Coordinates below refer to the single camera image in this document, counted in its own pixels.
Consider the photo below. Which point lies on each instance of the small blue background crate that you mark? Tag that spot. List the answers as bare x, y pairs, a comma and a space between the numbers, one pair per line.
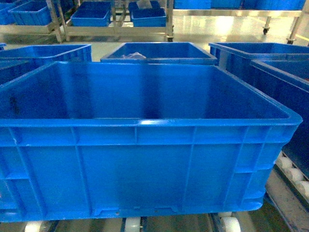
92, 14
151, 17

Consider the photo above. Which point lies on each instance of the large blue plastic crate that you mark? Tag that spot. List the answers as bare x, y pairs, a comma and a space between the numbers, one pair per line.
85, 140

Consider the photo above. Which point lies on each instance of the blue crate behind centre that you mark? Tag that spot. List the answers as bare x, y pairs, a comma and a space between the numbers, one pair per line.
160, 52

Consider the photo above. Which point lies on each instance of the blue crate rear left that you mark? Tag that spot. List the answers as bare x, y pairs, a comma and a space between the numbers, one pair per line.
19, 61

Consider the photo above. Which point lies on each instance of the stainless steel roller shelf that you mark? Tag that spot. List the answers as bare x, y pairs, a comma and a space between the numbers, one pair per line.
285, 209

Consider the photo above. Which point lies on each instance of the blue crate far right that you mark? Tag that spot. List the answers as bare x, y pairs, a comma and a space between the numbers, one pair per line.
282, 72

